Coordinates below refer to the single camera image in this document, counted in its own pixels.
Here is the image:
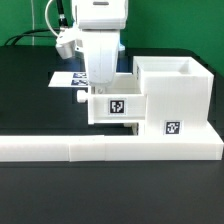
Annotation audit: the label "white marker tag plate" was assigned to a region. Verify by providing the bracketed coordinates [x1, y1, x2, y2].
[49, 71, 88, 88]

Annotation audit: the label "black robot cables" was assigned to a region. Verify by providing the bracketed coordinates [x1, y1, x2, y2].
[3, 0, 73, 47]

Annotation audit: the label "white front drawer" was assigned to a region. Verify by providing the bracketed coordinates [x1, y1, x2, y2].
[123, 123, 139, 135]

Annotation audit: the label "white drawer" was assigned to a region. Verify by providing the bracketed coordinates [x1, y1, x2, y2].
[123, 123, 139, 135]
[77, 73, 146, 125]

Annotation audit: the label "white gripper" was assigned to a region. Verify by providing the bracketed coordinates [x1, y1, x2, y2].
[82, 30, 120, 86]

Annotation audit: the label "white drawer cabinet box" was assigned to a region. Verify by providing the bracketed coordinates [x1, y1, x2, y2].
[133, 56, 214, 135]

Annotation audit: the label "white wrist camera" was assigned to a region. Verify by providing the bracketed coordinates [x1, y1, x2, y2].
[56, 27, 83, 59]

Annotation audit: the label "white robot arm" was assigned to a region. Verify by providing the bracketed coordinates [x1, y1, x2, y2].
[56, 0, 128, 86]

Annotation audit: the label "white L-shaped obstacle wall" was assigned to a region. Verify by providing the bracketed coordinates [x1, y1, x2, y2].
[0, 125, 224, 162]

